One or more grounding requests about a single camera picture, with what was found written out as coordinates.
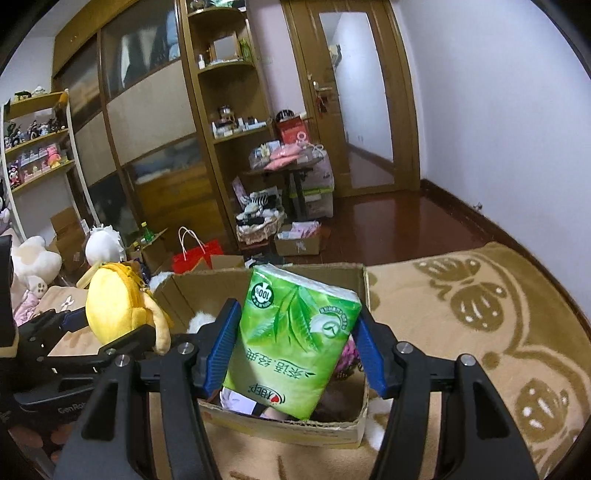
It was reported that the white fluffy chick plush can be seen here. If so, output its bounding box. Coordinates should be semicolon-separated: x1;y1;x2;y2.
186;310;218;334

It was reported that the clear storage bin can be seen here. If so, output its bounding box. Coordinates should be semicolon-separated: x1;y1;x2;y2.
300;156;336;220

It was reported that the group of small jars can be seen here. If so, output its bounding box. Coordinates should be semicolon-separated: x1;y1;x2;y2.
210;105;269;140

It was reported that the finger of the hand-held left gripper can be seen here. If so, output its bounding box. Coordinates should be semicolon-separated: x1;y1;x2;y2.
18;308;90;361
43;324;160;385

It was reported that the pink plush bear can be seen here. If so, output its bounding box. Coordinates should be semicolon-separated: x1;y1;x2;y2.
333;335;365;382

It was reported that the cardboard box with bottles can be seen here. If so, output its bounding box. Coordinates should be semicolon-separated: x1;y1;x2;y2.
128;228;174;274

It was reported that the cream plush bear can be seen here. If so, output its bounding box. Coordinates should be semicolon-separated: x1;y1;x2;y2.
9;235;64;296

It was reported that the red box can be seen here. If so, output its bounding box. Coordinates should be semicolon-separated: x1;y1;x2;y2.
276;115;310;147

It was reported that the group of shelf figurines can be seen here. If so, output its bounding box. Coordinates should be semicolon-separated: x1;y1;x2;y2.
4;113;76;186

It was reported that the white plush toy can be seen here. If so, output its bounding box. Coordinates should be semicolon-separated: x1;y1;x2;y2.
84;224;126;267

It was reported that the pink cloth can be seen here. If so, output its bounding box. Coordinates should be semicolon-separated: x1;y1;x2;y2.
268;144;315;173

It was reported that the wooden door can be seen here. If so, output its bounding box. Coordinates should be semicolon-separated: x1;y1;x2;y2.
281;0;422;198

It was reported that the pink plush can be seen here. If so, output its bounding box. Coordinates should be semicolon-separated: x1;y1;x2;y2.
13;290;43;325

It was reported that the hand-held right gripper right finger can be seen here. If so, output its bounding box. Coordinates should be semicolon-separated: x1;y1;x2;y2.
355;306;541;480

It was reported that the small side table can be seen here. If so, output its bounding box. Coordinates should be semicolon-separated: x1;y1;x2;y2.
244;161;325;223

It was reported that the brown floral printed blanket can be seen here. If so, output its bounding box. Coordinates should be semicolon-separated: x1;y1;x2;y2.
9;241;588;480

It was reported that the empty brown cardboard box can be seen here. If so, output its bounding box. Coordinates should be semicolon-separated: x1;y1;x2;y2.
203;254;246;271

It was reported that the green tissue pack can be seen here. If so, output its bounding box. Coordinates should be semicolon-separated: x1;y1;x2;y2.
222;264;362;421

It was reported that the lace trimmed basket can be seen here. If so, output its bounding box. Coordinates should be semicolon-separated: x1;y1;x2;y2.
235;210;286;246

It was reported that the white framed display shelf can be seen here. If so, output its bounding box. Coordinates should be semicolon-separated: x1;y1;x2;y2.
0;90;100;241

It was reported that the small cardboard box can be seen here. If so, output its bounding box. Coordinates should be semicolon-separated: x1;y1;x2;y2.
274;220;324;257

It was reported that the wooden corner shelf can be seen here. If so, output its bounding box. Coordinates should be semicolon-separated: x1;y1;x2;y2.
178;0;297;241

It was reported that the wooden wardrobe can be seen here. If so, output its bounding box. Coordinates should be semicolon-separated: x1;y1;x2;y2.
50;0;232;260

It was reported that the striped socks pile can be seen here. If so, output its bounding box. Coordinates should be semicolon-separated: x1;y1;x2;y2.
237;186;283;223

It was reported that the clear organizer box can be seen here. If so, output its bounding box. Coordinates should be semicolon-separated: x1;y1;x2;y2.
249;143;280;169

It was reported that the yellow plush toy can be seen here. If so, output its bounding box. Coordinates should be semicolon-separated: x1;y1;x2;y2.
85;261;173;356

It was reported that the red gift bag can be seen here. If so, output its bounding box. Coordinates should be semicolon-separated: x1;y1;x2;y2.
172;226;225;273

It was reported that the flat brown cardboard box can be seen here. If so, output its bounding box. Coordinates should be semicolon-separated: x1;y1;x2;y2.
48;207;89;274

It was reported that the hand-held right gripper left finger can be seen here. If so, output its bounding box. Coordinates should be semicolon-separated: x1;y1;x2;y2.
53;298;243;480

